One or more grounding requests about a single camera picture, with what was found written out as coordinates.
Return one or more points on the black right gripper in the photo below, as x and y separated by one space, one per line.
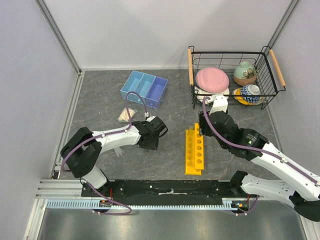
202 122

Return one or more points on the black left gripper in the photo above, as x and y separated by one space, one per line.
154 145

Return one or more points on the clear glass test tube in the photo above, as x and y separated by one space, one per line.
191 131
197 130

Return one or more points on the yellow test tube rack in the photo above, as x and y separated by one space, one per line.
194 154

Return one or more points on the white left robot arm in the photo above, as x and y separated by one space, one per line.
82 151

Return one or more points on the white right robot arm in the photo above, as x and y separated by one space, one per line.
299 188

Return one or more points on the bag of beige powder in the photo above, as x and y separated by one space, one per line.
126 115

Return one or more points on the white plate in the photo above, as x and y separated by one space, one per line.
201 94

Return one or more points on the clear plastic dropper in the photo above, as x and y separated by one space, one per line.
118 151

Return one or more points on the blue three-compartment drawer box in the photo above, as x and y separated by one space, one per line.
150 87

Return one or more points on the blue white patterned bowl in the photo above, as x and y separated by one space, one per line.
251 93

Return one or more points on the pink plate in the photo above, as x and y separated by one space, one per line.
212 79

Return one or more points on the green brown ceramic bowl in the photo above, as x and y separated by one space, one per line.
245 74

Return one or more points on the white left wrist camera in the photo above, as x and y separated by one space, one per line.
149 117

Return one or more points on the black wire basket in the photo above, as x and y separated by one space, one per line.
259 68

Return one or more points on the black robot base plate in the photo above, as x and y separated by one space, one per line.
194 191

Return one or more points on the white slotted cable duct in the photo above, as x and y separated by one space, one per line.
96 204

